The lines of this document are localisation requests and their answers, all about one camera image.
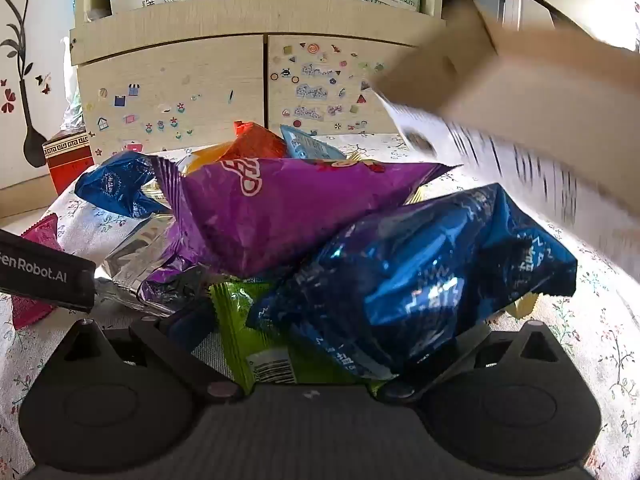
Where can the small blue snack bag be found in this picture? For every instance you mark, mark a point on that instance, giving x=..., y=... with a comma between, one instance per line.
x=115, y=185

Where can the orange yellow snack bag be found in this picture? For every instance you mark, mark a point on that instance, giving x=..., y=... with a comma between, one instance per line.
x=257, y=145

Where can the red tissue box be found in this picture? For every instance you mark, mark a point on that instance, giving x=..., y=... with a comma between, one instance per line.
x=70, y=170

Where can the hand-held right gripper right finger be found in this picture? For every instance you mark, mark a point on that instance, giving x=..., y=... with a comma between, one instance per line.
x=445, y=370

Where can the light blue snack packet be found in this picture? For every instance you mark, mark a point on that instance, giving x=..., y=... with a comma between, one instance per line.
x=310, y=147

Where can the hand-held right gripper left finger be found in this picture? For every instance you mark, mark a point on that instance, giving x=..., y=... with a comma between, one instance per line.
x=175, y=352

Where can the pink snack packet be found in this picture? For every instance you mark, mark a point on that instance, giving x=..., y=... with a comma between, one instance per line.
x=42, y=232

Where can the cardboard box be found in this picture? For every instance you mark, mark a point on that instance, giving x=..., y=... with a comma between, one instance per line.
x=550, y=75

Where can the green snack bag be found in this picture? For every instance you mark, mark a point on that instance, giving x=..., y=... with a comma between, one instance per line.
x=240, y=325

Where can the small pale yellow packet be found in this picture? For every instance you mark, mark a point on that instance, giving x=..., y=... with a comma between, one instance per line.
x=522, y=305

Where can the wooden cabinet with stickers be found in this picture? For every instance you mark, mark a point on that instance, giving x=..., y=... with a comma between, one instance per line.
x=175, y=70

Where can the floral tablecloth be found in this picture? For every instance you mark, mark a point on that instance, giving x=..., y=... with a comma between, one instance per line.
x=590, y=340

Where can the purple snack bag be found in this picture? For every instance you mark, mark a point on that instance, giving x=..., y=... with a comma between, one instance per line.
x=280, y=215

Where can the large blue snack bag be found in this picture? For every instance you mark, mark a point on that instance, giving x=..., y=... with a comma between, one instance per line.
x=425, y=270

